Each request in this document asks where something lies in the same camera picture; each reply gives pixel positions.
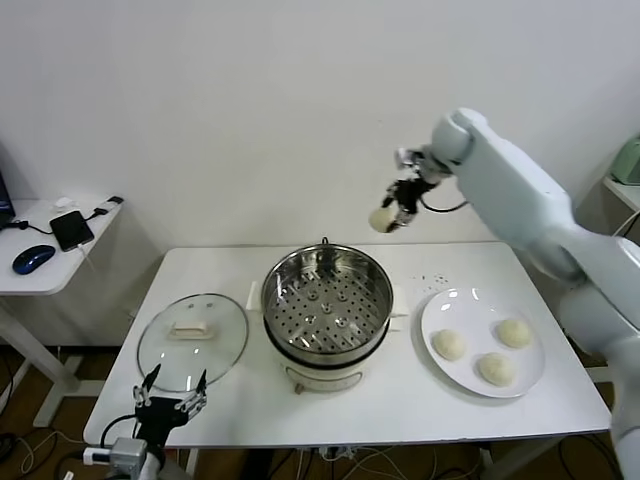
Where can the black smartphone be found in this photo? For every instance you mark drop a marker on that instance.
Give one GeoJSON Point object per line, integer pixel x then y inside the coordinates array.
{"type": "Point", "coordinates": [72, 231]}

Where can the blue computer mouse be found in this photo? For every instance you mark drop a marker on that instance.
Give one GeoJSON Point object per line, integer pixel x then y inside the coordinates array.
{"type": "Point", "coordinates": [34, 259]}

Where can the white steamed baozi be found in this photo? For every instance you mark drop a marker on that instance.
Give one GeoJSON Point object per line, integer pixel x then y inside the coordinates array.
{"type": "Point", "coordinates": [514, 332]}
{"type": "Point", "coordinates": [381, 220]}
{"type": "Point", "coordinates": [496, 369]}
{"type": "Point", "coordinates": [449, 344]}

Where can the white round plate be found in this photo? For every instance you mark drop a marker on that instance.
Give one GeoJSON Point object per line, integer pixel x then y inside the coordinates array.
{"type": "Point", "coordinates": [480, 310]}

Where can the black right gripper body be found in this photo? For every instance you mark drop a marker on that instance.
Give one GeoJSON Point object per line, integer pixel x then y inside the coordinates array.
{"type": "Point", "coordinates": [411, 194]}

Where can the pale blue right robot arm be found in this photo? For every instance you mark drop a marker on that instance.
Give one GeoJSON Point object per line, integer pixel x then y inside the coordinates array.
{"type": "Point", "coordinates": [525, 200]}

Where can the white shelf board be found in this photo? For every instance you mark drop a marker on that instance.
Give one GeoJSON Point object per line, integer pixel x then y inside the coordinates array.
{"type": "Point", "coordinates": [625, 192]}

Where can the perforated steel steamer basket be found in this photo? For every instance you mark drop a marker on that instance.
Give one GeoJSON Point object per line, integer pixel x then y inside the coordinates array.
{"type": "Point", "coordinates": [325, 310]}

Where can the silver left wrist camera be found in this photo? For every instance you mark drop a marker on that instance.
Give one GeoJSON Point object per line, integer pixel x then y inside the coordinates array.
{"type": "Point", "coordinates": [127, 452]}

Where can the white power strip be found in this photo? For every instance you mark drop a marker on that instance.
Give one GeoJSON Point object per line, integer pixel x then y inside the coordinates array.
{"type": "Point", "coordinates": [339, 453]}

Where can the white earbuds case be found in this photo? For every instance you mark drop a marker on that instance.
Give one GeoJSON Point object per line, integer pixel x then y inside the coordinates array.
{"type": "Point", "coordinates": [62, 203]}

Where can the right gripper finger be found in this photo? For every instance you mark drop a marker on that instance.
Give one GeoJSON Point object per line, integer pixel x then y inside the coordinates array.
{"type": "Point", "coordinates": [391, 195]}
{"type": "Point", "coordinates": [407, 217]}

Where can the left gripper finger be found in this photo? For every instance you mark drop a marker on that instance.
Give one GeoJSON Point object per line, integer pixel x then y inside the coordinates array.
{"type": "Point", "coordinates": [196, 402]}
{"type": "Point", "coordinates": [145, 392]}

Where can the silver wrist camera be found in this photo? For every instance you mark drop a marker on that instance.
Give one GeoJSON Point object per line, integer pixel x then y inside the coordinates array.
{"type": "Point", "coordinates": [407, 159]}
{"type": "Point", "coordinates": [127, 452]}

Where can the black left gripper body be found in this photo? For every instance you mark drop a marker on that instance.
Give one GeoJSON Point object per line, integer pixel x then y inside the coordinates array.
{"type": "Point", "coordinates": [160, 415]}

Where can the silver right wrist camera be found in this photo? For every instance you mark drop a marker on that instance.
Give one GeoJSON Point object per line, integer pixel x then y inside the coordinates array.
{"type": "Point", "coordinates": [407, 159]}

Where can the pale green appliance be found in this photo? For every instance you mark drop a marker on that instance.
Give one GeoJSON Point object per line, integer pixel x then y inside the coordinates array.
{"type": "Point", "coordinates": [627, 160]}

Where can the white side desk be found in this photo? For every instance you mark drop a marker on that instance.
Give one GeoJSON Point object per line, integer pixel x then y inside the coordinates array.
{"type": "Point", "coordinates": [40, 282]}

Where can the cream electric pot base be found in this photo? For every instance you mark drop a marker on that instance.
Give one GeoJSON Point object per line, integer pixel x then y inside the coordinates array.
{"type": "Point", "coordinates": [325, 372]}

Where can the dark laptop screen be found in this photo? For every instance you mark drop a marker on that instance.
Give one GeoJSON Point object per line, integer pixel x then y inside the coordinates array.
{"type": "Point", "coordinates": [5, 195]}

